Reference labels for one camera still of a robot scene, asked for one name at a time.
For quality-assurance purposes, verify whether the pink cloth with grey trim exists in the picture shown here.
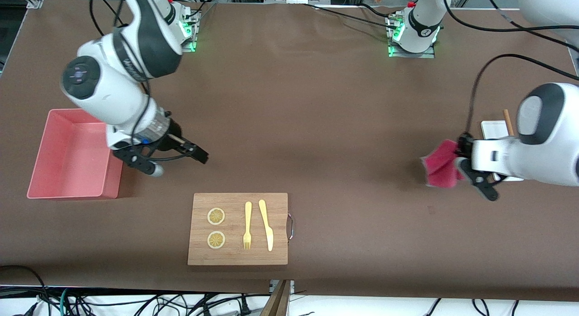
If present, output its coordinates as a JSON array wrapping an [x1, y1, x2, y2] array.
[[420, 139, 465, 189]]

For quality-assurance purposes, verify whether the white rectangular tray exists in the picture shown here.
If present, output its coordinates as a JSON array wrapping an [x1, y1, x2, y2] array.
[[480, 120, 525, 182]]

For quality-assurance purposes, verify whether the yellow plastic fork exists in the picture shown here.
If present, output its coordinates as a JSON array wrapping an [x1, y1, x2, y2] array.
[[243, 201, 252, 250]]

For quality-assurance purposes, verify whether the yellow plastic knife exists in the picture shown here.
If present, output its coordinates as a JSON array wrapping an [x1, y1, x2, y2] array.
[[258, 199, 274, 252]]

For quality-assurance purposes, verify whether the pink plastic bin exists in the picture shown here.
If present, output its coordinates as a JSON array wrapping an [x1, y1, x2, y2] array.
[[26, 109, 123, 200]]

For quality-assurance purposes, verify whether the wooden cutting board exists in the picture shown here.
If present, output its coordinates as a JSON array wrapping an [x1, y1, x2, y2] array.
[[187, 192, 289, 266]]

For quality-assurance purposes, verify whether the wooden beam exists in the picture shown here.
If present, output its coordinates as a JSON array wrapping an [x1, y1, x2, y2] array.
[[260, 280, 292, 316]]

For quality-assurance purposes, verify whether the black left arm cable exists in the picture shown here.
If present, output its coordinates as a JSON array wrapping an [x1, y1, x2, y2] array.
[[442, 0, 579, 138]]

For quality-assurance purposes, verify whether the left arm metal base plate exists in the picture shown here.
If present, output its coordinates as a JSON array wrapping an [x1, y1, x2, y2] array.
[[388, 15, 436, 58]]

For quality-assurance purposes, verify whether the black cable across table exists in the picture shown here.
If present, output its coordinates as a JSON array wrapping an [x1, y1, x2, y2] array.
[[302, 3, 399, 29]]

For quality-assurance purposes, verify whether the black looped floor cable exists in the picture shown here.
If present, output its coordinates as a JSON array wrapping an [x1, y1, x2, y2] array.
[[0, 265, 48, 307]]

